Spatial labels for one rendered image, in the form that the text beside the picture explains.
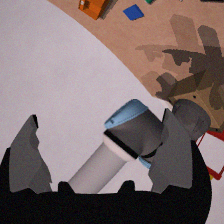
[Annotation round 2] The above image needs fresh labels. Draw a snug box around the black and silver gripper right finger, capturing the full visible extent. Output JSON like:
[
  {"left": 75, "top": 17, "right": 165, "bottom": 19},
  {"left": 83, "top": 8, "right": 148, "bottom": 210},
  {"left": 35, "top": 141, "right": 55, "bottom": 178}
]
[{"left": 148, "top": 108, "right": 212, "bottom": 224}]

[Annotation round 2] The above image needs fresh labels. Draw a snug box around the orange three-compartment bin rack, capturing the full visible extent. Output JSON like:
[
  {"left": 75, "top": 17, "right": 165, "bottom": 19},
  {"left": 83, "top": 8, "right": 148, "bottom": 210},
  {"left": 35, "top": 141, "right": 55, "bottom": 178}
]
[{"left": 78, "top": 0, "right": 110, "bottom": 20}]

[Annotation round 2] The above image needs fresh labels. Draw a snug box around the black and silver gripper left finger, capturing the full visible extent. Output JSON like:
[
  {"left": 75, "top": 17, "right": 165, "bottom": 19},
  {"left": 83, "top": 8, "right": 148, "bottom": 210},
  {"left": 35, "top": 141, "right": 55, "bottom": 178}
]
[{"left": 0, "top": 114, "right": 52, "bottom": 224}]

